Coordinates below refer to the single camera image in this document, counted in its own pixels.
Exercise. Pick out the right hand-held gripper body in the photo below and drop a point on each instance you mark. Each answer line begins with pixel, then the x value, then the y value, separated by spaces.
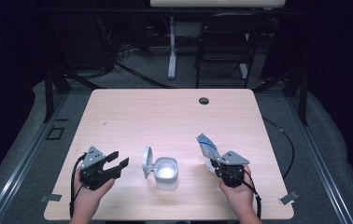
pixel 232 172

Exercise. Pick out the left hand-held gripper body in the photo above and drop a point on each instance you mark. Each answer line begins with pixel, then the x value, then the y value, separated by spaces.
pixel 95 172

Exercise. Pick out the white and blue powder bag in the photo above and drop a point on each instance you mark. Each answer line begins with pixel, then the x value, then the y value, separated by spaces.
pixel 207 147

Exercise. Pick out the clear plastic container with lid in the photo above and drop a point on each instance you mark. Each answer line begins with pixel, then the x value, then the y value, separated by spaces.
pixel 166 174

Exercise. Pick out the person's left hand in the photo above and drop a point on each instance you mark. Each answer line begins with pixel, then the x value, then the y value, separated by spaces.
pixel 87 196

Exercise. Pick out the person's right hand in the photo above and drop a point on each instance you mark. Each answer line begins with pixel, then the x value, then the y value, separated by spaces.
pixel 241 196

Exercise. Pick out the grey tape strip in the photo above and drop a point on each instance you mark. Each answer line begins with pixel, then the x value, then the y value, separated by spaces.
pixel 289 198
pixel 51 197

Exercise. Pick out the black table grommet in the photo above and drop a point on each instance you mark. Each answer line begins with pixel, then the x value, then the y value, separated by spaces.
pixel 204 100

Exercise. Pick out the black folding chair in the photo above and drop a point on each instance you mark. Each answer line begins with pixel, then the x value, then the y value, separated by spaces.
pixel 227 40

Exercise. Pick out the white background desk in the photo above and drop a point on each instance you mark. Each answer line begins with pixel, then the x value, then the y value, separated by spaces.
pixel 215 2

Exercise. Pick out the black floor outlet frame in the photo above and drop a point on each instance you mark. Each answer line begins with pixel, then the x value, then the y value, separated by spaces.
pixel 47 135

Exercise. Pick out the aluminium floor rail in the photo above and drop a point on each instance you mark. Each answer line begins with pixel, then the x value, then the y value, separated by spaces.
pixel 321 165
pixel 19 165

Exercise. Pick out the black metal frame post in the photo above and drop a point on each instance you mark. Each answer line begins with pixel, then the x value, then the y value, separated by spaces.
pixel 303 93
pixel 49 93

